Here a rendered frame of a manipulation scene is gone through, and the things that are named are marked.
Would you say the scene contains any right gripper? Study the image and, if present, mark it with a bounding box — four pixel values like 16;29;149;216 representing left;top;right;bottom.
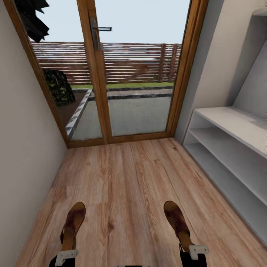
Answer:
180;251;207;267

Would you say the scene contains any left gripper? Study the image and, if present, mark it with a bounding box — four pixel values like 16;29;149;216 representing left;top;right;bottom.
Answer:
49;255;75;267

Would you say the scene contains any sandal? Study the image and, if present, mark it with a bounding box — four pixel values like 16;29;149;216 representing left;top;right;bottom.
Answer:
60;202;86;251
164;201;193;253

